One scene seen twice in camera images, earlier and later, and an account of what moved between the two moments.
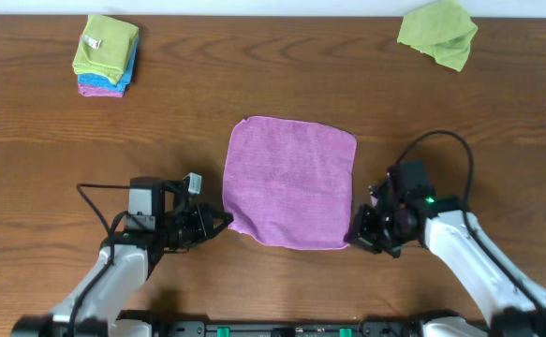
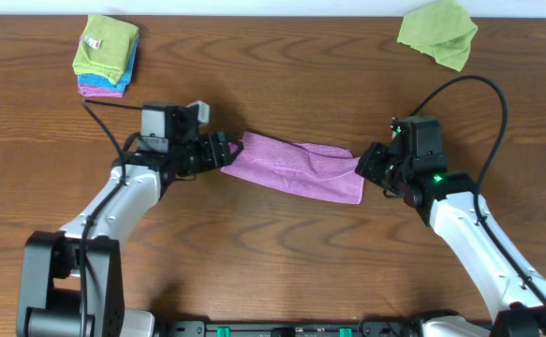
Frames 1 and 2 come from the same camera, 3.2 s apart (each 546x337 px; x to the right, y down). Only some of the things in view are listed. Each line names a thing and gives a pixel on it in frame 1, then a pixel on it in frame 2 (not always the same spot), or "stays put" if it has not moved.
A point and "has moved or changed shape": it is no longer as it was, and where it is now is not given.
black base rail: x=287 y=329 stays put
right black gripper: x=377 y=227 to x=377 y=164
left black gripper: x=204 y=222 to x=219 y=151
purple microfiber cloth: x=288 y=183 has moved or changed shape
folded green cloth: x=106 y=48 stays put
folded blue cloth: x=103 y=81 stays put
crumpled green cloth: x=443 y=30 stays put
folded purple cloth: x=99 y=91 stays put
